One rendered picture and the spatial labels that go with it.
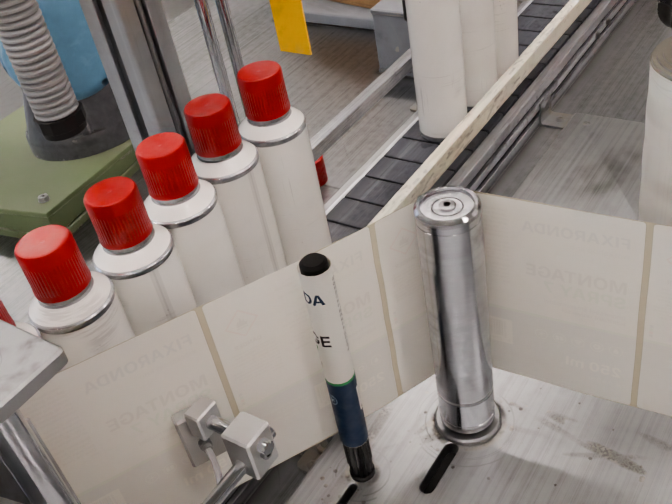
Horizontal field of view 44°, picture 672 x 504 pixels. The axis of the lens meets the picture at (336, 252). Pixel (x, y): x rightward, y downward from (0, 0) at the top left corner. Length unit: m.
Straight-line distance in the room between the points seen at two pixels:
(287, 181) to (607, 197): 0.31
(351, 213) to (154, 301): 0.30
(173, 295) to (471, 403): 0.20
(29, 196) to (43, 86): 0.41
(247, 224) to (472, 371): 0.19
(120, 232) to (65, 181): 0.49
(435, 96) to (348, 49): 0.39
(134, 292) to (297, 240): 0.17
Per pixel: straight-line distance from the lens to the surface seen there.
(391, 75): 0.84
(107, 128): 1.03
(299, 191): 0.63
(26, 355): 0.32
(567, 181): 0.80
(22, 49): 0.58
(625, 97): 1.03
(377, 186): 0.82
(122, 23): 0.68
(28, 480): 0.37
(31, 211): 0.96
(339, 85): 1.12
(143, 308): 0.54
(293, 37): 0.66
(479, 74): 0.90
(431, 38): 0.82
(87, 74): 0.88
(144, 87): 0.70
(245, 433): 0.44
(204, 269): 0.57
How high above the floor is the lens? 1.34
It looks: 38 degrees down
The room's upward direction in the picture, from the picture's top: 12 degrees counter-clockwise
